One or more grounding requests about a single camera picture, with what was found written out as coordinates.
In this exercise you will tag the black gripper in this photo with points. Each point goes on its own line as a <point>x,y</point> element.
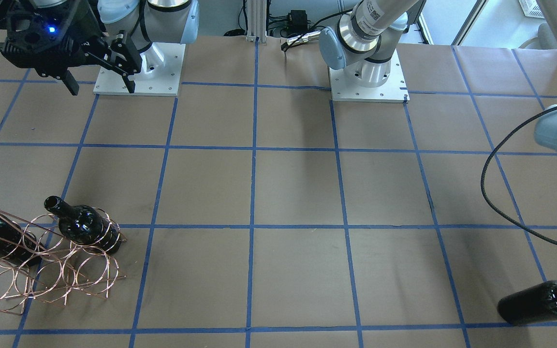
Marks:
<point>86,24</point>

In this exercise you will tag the dark wine bottle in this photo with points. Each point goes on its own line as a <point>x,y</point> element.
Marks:
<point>533,305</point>
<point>83,225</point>
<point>13,249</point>

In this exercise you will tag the dark wine bottle in rack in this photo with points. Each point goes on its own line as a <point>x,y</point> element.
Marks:
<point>13,249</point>

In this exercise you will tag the copper wire wine rack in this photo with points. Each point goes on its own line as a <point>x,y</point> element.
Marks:
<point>64,268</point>

